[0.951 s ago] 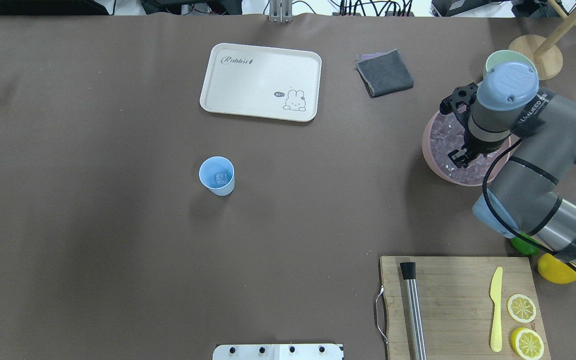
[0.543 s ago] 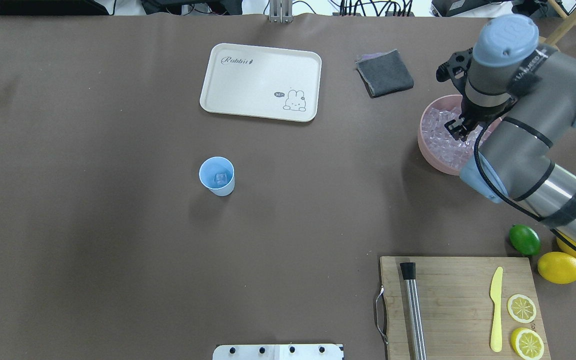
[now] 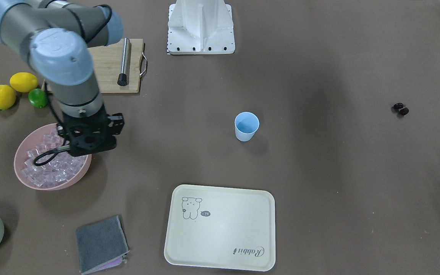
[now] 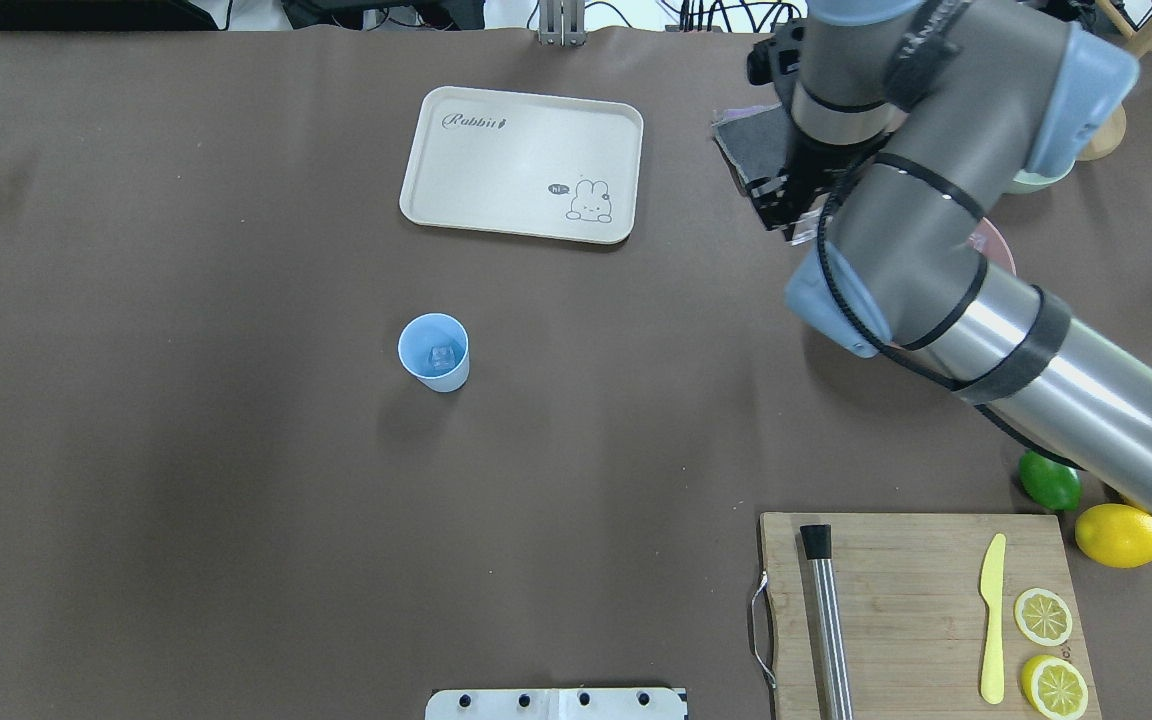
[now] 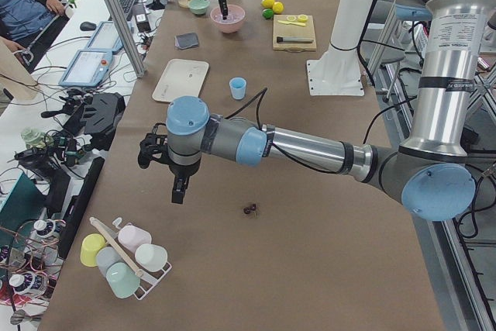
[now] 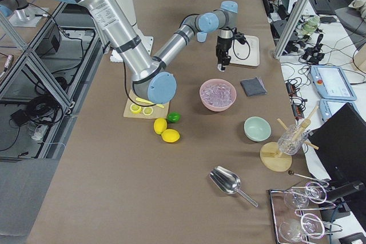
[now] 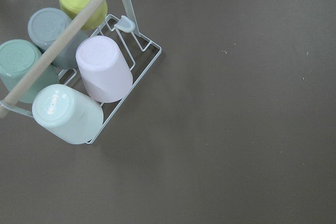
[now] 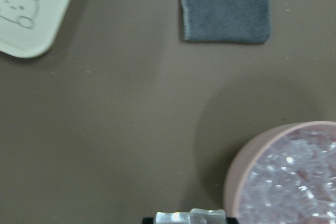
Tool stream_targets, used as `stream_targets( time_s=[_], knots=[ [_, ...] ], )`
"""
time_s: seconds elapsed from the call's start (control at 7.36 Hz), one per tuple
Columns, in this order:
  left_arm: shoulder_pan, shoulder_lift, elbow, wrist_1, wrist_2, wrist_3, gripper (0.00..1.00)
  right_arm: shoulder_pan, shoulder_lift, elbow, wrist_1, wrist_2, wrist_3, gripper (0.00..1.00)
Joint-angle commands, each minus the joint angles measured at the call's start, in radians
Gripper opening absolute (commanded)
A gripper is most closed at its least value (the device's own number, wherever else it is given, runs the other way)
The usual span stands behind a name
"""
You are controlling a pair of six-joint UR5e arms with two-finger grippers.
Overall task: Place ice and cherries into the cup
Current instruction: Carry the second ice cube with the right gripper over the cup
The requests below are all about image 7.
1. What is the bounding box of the wooden rack handle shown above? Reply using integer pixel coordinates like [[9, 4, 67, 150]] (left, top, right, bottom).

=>
[[1, 0, 105, 119]]

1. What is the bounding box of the white plastic cup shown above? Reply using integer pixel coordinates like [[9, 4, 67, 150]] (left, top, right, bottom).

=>
[[32, 84, 103, 144]]

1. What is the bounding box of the pink plastic cup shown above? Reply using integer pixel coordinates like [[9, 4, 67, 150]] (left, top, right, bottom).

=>
[[76, 36, 133, 103]]

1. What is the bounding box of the white wire cup rack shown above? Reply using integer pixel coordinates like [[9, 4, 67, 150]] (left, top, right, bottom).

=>
[[0, 0, 162, 145]]

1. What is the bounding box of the green plastic cup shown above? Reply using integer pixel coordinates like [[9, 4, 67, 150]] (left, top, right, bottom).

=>
[[1, 39, 59, 103]]

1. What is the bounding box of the grey plastic cup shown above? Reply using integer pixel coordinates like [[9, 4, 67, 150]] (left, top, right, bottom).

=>
[[27, 8, 88, 70]]

